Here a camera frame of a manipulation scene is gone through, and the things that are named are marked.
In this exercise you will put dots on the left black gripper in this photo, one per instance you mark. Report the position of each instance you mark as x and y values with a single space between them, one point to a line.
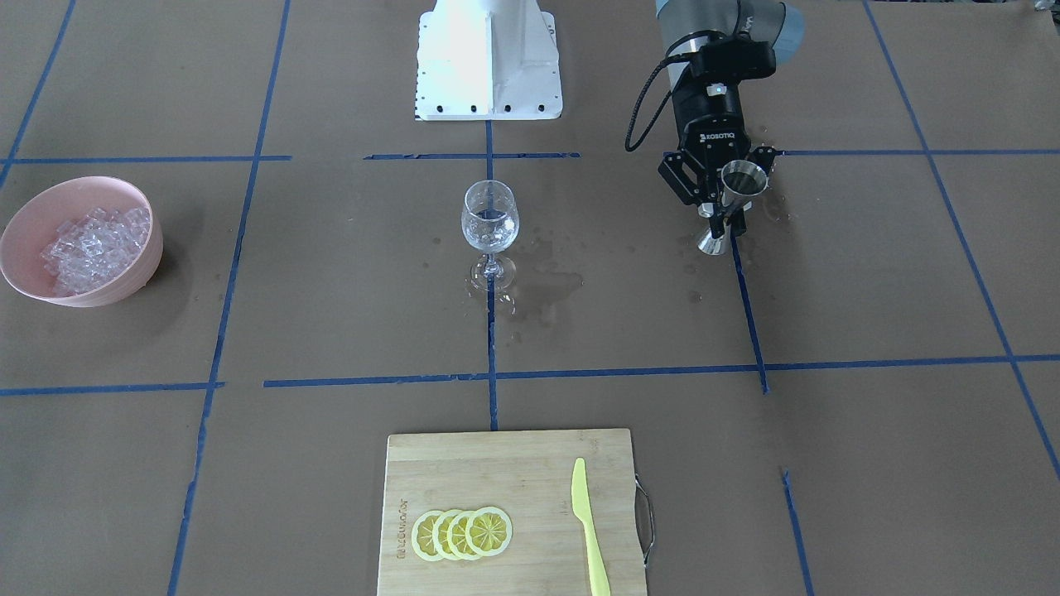
712 124

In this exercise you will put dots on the steel cocktail jigger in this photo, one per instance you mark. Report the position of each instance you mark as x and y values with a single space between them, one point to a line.
740 181

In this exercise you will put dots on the clear ice cubes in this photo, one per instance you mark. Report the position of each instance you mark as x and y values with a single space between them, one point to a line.
89 252

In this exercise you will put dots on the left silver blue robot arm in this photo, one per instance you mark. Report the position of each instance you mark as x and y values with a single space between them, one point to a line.
688 25

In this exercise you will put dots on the clear wine glass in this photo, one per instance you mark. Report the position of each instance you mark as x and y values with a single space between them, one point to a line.
490 223

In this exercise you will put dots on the yellow plastic knife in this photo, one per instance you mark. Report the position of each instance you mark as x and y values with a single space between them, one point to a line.
581 506

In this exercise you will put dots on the wooden cutting board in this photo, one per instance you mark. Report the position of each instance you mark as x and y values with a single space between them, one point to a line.
528 475

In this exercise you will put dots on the lemon slice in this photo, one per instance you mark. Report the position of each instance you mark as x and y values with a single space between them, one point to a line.
456 536
439 534
423 543
488 531

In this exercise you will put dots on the pink bowl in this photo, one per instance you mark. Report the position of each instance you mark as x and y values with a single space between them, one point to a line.
33 227

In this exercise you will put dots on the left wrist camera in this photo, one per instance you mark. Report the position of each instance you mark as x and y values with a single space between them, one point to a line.
734 60

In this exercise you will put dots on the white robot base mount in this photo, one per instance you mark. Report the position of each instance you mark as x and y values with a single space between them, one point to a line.
487 61

